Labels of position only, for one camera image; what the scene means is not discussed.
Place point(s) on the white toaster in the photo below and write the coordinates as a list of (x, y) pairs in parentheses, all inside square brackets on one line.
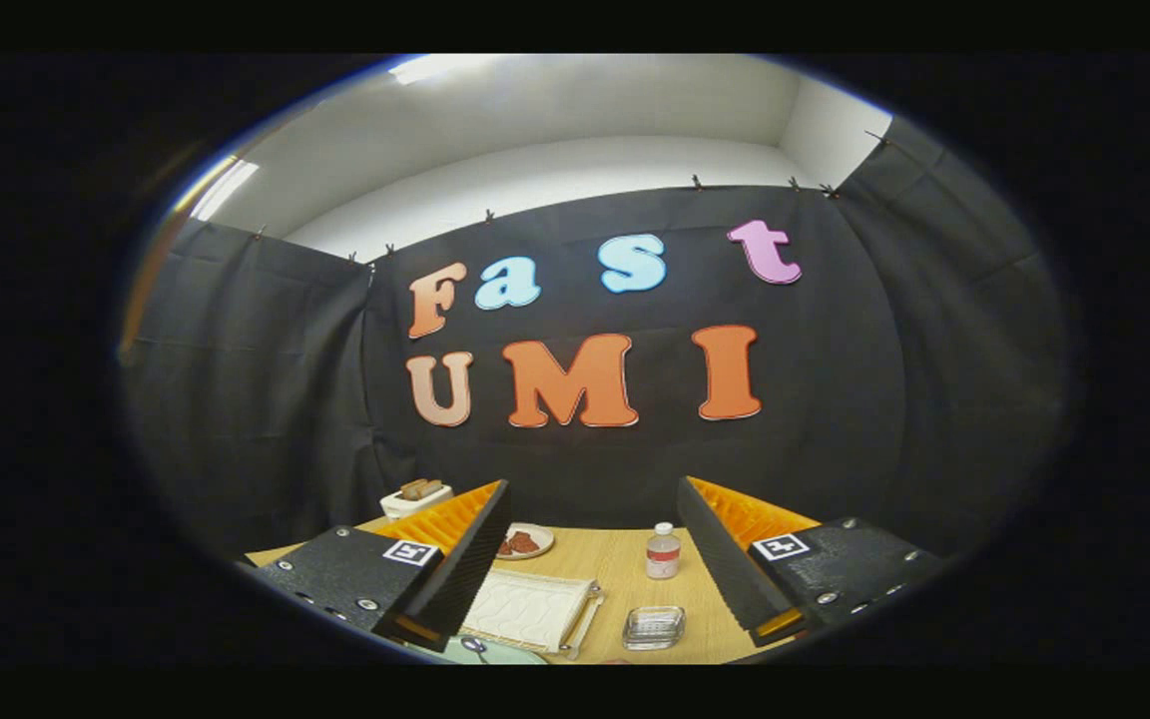
[(405, 507)]

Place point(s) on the clear water bottle red label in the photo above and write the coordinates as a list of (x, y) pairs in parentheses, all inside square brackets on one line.
[(663, 559)]

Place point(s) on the small white plate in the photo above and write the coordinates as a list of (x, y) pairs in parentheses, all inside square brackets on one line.
[(545, 539)]

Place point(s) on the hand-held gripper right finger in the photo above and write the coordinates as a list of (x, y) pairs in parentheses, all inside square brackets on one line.
[(725, 564)]

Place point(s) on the toast slices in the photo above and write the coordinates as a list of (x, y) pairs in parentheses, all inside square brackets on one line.
[(420, 489)]

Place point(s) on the black backdrop cloth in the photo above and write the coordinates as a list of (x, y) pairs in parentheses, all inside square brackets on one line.
[(884, 369)]

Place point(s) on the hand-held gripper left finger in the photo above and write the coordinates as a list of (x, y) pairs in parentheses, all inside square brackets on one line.
[(470, 559)]

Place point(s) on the ceiling light panel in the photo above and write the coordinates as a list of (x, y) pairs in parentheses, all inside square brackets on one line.
[(224, 188)]

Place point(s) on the pale green plate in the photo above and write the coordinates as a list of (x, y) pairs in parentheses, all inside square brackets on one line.
[(520, 655)]

